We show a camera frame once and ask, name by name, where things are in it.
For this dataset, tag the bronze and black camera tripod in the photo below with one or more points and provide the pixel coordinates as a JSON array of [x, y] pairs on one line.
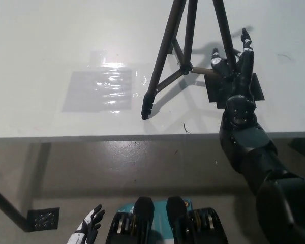
[[165, 50]]

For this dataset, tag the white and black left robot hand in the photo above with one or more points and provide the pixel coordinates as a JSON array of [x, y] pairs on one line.
[[90, 223]]

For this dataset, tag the black table foot plate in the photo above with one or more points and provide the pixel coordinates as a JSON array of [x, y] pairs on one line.
[[43, 218]]

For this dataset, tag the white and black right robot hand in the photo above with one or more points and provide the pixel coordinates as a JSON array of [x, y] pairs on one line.
[[244, 73]]

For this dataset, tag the black tape patch on table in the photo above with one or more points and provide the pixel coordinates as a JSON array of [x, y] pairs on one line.
[[217, 91]]

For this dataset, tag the clear glossy tape patch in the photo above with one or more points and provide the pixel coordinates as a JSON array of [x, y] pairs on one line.
[[99, 86]]

